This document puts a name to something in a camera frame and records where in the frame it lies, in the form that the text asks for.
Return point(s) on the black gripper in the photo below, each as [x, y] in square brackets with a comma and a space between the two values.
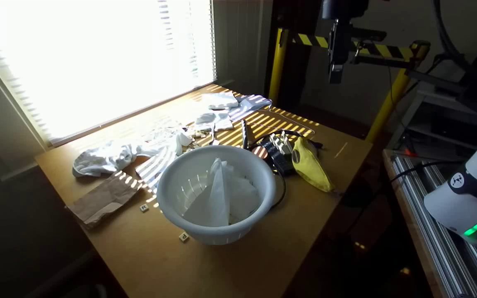
[339, 12]

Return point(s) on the yellow banana purse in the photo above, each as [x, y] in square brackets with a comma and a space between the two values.
[306, 165]

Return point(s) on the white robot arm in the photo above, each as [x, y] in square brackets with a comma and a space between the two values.
[454, 203]

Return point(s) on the yellow black barrier stand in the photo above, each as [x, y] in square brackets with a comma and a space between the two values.
[381, 55]

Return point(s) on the black remote control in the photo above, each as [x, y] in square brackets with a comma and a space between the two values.
[278, 153]

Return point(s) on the white folded cloth far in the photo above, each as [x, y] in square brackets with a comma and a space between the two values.
[222, 110]

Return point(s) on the white paper in bowl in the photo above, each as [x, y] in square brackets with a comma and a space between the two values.
[228, 198]

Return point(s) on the white plastic bowl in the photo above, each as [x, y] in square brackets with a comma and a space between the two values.
[187, 176]

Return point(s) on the striped white cloth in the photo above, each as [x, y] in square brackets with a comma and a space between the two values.
[151, 170]

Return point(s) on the small letter tile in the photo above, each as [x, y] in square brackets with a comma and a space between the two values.
[144, 208]
[182, 237]

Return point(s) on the white crumpled cloth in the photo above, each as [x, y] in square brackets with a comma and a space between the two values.
[103, 161]

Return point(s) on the brown paper napkin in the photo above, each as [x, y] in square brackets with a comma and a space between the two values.
[104, 199]

